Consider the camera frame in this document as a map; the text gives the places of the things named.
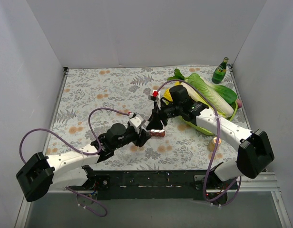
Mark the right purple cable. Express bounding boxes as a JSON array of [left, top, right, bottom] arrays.
[[157, 79, 242, 207]]

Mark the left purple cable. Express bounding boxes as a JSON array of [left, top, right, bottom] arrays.
[[19, 107, 135, 217]]

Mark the green bok choy toy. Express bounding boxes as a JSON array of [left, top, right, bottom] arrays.
[[186, 73, 238, 106]]

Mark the yellow napa cabbage toy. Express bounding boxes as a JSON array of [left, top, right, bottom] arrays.
[[163, 82, 181, 102]]

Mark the green glass bottle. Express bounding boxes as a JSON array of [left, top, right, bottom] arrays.
[[212, 57, 229, 84]]

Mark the small orange-lid jar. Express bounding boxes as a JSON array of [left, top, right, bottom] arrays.
[[207, 137, 222, 152]]

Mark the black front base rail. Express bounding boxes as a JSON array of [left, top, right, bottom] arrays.
[[63, 170, 233, 201]]

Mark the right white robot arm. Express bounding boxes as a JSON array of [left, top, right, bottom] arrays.
[[148, 85, 274, 189]]

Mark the purple cable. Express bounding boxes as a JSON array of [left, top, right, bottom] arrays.
[[19, 107, 135, 217], [157, 79, 242, 207]]

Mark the pink radish toy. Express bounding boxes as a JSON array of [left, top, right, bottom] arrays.
[[236, 99, 242, 109]]

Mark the red weekly pill organizer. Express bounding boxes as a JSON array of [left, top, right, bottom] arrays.
[[147, 129, 165, 137]]

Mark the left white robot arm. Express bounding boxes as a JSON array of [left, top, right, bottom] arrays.
[[16, 123, 153, 202]]

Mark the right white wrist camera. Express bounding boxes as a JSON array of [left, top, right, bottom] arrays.
[[148, 90, 161, 110]]

